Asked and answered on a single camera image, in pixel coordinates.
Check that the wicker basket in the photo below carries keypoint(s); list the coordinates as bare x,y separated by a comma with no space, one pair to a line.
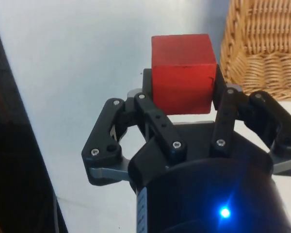
263,46

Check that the black cabinet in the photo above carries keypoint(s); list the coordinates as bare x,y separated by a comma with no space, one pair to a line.
17,150

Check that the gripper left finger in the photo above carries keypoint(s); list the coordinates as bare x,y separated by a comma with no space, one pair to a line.
111,136

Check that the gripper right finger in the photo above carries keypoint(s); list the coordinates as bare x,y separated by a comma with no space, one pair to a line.
262,114

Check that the red cube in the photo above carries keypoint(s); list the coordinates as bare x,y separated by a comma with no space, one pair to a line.
183,75

